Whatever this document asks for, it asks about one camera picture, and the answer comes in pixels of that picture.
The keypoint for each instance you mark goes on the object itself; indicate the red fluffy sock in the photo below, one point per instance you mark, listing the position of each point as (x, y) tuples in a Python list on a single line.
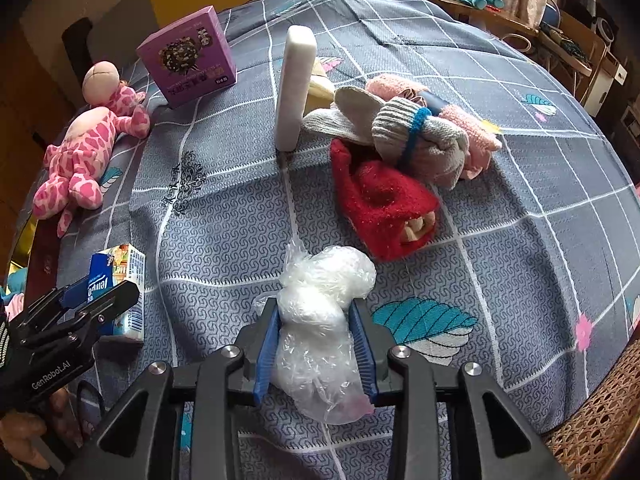
[(370, 195)]

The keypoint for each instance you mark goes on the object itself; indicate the grey checked printed bedsheet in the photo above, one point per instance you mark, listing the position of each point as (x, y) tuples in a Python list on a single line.
[(225, 200)]

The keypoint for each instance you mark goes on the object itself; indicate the cream knit sock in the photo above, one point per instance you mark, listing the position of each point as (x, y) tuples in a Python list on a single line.
[(360, 105)]

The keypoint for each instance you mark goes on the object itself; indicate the wicker chair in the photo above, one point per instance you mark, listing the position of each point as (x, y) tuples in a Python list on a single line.
[(595, 420)]

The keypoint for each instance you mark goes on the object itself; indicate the person's left hand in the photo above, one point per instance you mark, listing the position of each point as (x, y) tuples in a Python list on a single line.
[(20, 435)]

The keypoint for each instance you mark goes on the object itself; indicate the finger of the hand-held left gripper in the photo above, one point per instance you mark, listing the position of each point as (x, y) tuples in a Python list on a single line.
[(115, 297), (75, 296)]

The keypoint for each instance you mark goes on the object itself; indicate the dark blue cloth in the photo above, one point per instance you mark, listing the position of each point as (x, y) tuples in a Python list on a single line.
[(434, 102)]

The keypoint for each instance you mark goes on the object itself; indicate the pale grey sock blue band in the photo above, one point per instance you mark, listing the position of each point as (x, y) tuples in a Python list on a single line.
[(440, 150)]

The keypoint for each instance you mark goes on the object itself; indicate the purple printed box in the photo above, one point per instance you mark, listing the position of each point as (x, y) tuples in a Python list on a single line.
[(185, 55)]

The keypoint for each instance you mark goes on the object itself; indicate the pink fluffy sock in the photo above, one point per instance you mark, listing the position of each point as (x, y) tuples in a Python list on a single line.
[(475, 130)]

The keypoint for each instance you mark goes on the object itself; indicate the pale yellow cloth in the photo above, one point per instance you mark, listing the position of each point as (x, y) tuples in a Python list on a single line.
[(320, 90)]

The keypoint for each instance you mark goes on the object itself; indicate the pink spotted giraffe plush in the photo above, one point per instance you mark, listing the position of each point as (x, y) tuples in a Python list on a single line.
[(90, 135)]

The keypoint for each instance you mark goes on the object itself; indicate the white rectangular block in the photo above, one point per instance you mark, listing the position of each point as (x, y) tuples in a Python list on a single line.
[(295, 85)]

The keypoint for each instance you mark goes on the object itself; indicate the clear plastic bag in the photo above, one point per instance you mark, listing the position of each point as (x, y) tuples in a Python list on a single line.
[(320, 280)]

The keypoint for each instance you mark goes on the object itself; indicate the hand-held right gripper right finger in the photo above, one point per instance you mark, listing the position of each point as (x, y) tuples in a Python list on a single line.
[(362, 355)]

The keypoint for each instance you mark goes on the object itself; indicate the white knit sock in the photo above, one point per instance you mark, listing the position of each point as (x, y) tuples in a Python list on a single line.
[(325, 122)]

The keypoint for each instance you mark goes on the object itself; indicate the teal fluffy sock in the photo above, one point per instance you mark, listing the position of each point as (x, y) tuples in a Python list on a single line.
[(17, 280)]

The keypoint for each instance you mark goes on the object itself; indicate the grey headboard cushion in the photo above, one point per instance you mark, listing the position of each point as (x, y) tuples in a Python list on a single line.
[(120, 35)]

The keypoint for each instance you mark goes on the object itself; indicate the wooden desk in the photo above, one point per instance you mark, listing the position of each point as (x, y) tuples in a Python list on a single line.
[(505, 20)]

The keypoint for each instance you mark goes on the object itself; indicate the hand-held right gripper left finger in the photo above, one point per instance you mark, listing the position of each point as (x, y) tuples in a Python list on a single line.
[(265, 355)]

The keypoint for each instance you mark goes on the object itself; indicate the black headboard cushion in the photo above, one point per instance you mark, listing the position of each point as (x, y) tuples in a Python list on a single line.
[(77, 40)]

